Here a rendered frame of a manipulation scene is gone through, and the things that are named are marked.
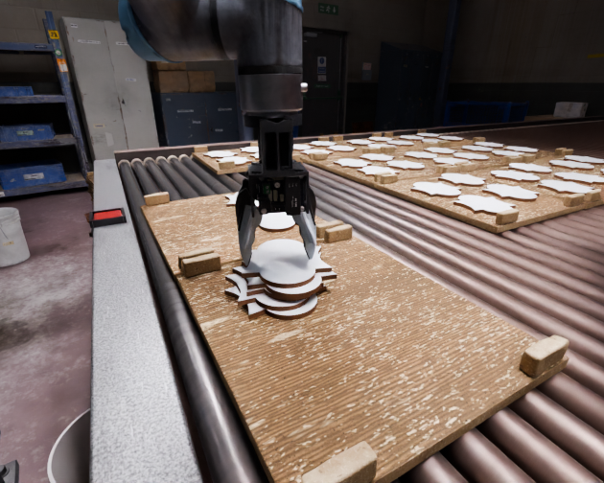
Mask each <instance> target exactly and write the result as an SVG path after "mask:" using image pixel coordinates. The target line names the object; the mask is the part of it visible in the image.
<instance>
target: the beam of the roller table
mask: <svg viewBox="0 0 604 483"><path fill-rule="evenodd" d="M122 207H124V210H125V214H126V219H127V222H126V223H119V224H113V225H107V226H101V227H94V228H93V252H92V319H91V385H90V451H89V483H203V479H202V476H201V472H200V469H199V465H198V461H197V456H196V452H195V449H194V445H193V441H192V438H191V434H190V430H189V427H188V424H187V420H186V417H185V413H184V409H183V406H182V402H181V399H180V396H179V392H178V388H177V385H176V381H175V377H174V371H173V367H172V364H171V361H170V357H169V354H168V350H167V346H166V343H165V339H164V335H163V333H162V329H161V325H160V322H159V318H158V314H157V311H156V307H155V304H154V301H153V297H152V293H151V287H150V283H149V280H148V276H147V272H146V269H145V266H144V262H143V259H142V255H141V251H140V248H139V244H138V240H137V238H136V234H135V230H134V227H133V223H132V219H131V216H130V212H129V208H128V203H127V199H126V196H125V192H124V188H123V185H122V181H121V177H120V175H119V171H118V167H117V164H116V160H115V159H106V160H95V161H94V186H93V211H101V210H107V209H114V208H122Z"/></svg>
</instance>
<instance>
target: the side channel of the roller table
mask: <svg viewBox="0 0 604 483"><path fill-rule="evenodd" d="M601 118H602V116H588V117H574V118H562V119H548V120H535V121H521V122H508V123H494V124H482V125H468V126H442V127H429V128H416V129H403V130H389V131H376V132H363V133H350V134H337V135H323V136H310V137H296V138H293V143H294V144H305V143H311V142H315V141H318V137H329V142H331V141H333V136H343V140H355V139H366V138H369V137H372V133H378V132H380V133H381V134H382V137H384V133H385V132H393V136H402V135H412V134H417V132H418V129H426V133H433V134H436V133H448V132H449V133H451V132H458V131H459V132H461V131H471V130H483V129H484V130H485V129H495V128H508V127H528V126H539V125H550V124H552V125H553V124H563V123H574V122H575V123H577V122H586V121H598V120H601ZM251 142H258V140H257V141H243V142H230V143H217V144H204V145H191V146H177V147H164V148H151V149H125V150H115V151H114V155H115V160H116V164H117V167H118V163H119V162H120V160H123V159H125V160H127V161H128V162H129V163H131V161H132V159H134V158H138V159H140V160H141V161H142V162H144V159H145V158H147V157H150V158H152V159H153V160H154V161H155V159H156V158H157V157H158V156H162V157H164V158H166V159H167V158H168V157H169V156H170V155H173V156H176V157H177V158H178V157H179V155H181V154H185V155H187V156H189V157H190V155H191V154H192V152H195V149H194V147H198V146H207V148H208V151H213V150H236V149H245V148H247V147H250V143H251ZM119 170H120V169H119V167H118V171H119Z"/></svg>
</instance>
